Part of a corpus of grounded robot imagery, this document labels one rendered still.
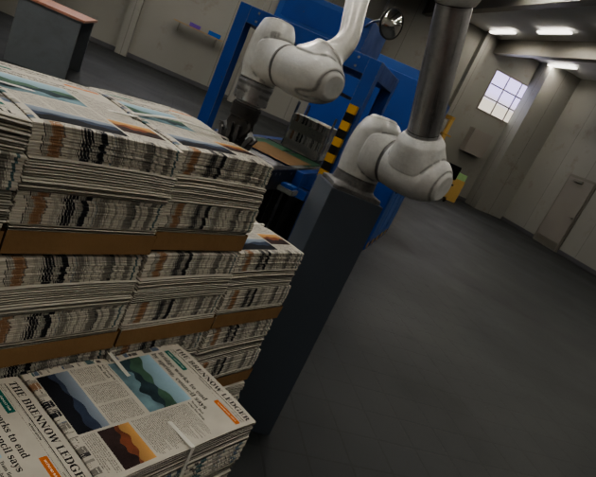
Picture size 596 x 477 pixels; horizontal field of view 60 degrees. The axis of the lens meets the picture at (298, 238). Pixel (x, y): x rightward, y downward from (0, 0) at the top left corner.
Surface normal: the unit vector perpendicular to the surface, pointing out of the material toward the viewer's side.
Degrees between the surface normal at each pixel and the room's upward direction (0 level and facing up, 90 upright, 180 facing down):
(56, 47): 90
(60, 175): 90
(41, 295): 90
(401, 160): 112
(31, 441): 0
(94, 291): 90
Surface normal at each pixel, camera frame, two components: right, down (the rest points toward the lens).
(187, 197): 0.70, 0.48
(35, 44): 0.24, 0.38
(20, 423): 0.40, -0.88
